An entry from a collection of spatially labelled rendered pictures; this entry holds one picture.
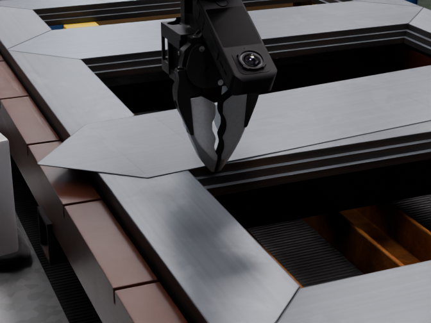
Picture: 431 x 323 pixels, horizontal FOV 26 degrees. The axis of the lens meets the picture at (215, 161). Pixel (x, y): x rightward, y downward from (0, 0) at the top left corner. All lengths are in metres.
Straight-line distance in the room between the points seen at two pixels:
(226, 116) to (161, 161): 0.09
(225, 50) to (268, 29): 0.67
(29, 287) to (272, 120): 0.35
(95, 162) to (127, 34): 0.53
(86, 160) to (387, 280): 0.38
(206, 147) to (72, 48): 0.52
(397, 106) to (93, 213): 0.44
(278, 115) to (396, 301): 0.44
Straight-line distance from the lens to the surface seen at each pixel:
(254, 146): 1.05
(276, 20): 1.60
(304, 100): 1.20
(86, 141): 1.07
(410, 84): 1.29
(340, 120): 1.13
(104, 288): 0.84
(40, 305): 1.07
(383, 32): 1.58
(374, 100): 1.21
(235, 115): 0.97
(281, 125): 1.11
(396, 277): 0.79
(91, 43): 1.47
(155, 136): 1.08
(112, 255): 0.86
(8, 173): 0.68
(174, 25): 0.98
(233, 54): 0.87
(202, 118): 0.95
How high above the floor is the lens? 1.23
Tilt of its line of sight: 23 degrees down
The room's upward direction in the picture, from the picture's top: straight up
